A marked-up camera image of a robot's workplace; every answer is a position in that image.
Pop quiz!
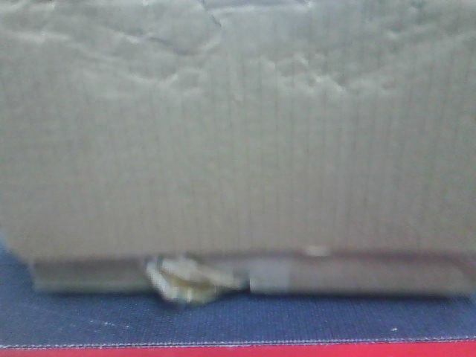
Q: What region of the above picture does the torn cardboard box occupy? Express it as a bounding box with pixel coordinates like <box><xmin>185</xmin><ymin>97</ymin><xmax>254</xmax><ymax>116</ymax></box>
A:
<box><xmin>1</xmin><ymin>1</ymin><xmax>475</xmax><ymax>296</ymax></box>

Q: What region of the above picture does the dark blue table mat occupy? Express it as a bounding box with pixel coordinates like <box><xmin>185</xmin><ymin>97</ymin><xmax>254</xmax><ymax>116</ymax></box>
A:
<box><xmin>1</xmin><ymin>248</ymin><xmax>475</xmax><ymax>347</ymax></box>

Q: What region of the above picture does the red metal table frame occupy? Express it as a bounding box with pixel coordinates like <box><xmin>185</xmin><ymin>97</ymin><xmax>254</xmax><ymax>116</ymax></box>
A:
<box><xmin>1</xmin><ymin>341</ymin><xmax>475</xmax><ymax>357</ymax></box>

